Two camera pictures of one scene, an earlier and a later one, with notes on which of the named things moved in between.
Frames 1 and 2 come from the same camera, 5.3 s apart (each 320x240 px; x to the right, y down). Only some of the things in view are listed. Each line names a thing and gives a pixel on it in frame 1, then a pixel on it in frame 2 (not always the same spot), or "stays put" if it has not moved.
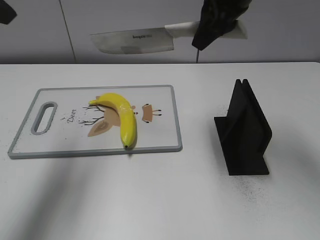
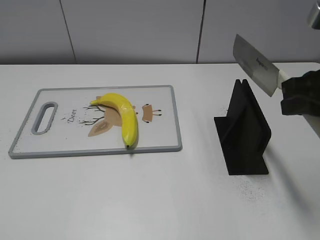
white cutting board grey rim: [61, 123] stays put
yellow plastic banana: [127, 116] stays put
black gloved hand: [216, 16] -> [301, 95]
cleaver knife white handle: [154, 39] -> [268, 76]
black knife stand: [244, 133] stays put
